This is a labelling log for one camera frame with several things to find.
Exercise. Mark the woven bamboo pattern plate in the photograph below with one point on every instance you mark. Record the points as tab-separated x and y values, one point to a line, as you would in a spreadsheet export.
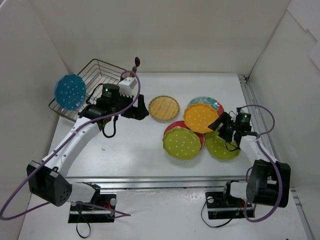
163	108

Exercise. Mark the aluminium rail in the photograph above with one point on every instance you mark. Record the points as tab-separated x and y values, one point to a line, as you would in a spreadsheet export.
259	125
148	183

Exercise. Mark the metal wire dish rack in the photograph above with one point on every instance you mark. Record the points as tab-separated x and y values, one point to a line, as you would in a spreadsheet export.
100	77

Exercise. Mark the green polka dot bowl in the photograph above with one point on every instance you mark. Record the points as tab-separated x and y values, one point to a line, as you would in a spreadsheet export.
181	143
219	148

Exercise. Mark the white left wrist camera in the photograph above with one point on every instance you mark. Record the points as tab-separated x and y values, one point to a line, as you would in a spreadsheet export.
126	86

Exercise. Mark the blue polka dot bowl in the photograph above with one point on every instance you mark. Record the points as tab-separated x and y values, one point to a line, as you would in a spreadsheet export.
70	92

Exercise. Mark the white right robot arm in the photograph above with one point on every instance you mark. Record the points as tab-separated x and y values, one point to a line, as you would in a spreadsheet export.
269	180

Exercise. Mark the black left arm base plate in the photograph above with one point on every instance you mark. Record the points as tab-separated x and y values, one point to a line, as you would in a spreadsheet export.
83	216

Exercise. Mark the yellow polka dot bowl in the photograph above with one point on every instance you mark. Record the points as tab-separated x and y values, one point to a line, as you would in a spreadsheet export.
197	117

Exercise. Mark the aluminium front rail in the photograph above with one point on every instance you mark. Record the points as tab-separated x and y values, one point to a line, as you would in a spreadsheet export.
148	183

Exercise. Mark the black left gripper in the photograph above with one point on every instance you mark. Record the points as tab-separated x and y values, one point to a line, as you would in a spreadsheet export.
133	109

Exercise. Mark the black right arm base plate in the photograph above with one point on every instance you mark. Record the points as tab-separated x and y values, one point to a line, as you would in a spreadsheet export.
227	204

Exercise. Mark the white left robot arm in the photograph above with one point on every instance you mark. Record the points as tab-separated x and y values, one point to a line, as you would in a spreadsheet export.
47	179

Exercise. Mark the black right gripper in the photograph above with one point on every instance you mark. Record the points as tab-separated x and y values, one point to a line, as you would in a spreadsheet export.
225	127

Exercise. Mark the aluminium right side rail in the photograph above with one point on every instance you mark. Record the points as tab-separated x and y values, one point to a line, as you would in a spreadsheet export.
259	125

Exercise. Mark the red plate with teal flower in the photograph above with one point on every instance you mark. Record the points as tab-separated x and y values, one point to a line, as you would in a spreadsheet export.
181	124

